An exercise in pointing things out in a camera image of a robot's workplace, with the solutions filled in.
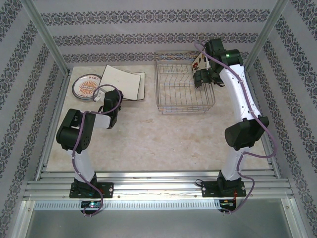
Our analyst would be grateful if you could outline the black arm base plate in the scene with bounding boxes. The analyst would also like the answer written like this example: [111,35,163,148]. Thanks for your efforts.
[202,179,247,198]
[69,182,114,199]

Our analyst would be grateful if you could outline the aluminium side rail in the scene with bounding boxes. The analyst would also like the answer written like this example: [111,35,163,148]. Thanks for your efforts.
[240,69,282,179]
[34,69,73,181]

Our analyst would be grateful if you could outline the white slotted cable duct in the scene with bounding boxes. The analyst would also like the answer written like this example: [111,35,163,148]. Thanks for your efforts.
[33,199,221,211]

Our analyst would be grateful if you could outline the metal wire dish rack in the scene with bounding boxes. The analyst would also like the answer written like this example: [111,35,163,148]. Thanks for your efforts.
[155,51,215,116]

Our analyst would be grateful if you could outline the round plate orange sunburst print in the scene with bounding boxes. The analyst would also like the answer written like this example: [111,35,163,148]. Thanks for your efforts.
[71,73,103,102]

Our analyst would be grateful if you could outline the square plate floral print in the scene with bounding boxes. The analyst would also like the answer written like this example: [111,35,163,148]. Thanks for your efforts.
[191,53,211,72]

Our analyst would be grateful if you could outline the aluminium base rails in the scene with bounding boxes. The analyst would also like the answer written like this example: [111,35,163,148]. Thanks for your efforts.
[23,170,293,199]

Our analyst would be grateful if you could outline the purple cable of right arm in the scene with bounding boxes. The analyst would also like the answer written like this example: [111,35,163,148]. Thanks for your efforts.
[194,42,278,216]

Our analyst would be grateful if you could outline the small controller board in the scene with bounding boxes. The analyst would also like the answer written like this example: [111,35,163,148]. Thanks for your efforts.
[219,199,238,207]
[81,201,103,208]

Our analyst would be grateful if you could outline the grey metal panel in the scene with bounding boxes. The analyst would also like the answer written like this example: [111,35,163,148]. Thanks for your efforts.
[14,198,309,238]

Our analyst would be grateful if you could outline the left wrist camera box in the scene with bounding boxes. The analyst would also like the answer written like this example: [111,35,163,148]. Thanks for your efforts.
[93,88,106,103]

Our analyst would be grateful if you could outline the aluminium frame post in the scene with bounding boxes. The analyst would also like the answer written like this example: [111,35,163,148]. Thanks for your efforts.
[240,0,290,74]
[21,0,72,75]

